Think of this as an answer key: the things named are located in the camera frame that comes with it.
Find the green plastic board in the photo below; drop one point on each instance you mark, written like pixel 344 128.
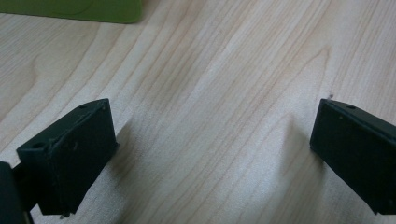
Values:
pixel 77 9

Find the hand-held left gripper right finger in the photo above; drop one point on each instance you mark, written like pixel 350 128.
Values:
pixel 358 146

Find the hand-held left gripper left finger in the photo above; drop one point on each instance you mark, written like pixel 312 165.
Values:
pixel 71 155

